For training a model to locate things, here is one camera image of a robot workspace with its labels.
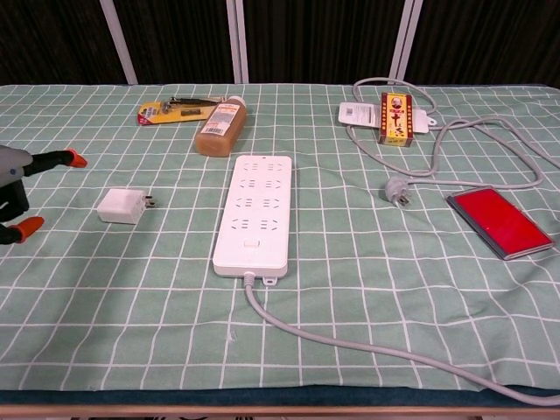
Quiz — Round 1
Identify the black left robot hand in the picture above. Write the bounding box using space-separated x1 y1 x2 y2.
0 143 88 247

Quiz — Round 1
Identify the white power adapter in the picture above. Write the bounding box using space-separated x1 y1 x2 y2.
96 188 158 226

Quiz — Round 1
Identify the white power strip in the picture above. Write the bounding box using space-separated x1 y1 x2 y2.
213 154 293 286

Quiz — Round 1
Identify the green checked tablecloth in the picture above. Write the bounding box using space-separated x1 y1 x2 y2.
0 82 560 392

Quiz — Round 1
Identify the yellow razor blister pack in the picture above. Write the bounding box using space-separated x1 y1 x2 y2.
137 94 222 127

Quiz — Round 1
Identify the brown liquid plastic bottle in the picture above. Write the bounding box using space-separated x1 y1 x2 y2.
193 95 249 158

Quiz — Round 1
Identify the white packaging card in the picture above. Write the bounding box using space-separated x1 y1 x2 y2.
338 101 438 134

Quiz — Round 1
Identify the yellow red spice box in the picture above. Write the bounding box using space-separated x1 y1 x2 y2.
378 91 415 148

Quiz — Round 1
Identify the red flat case grey rim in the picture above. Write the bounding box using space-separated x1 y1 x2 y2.
445 185 556 262

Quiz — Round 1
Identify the white partition frame post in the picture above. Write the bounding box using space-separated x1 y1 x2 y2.
226 0 250 84
99 0 139 86
388 0 424 81

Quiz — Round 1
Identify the grey power strip cable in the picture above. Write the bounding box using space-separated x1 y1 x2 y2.
242 271 560 407

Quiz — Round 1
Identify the white power cord with plug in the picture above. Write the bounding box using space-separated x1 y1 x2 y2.
345 77 560 210

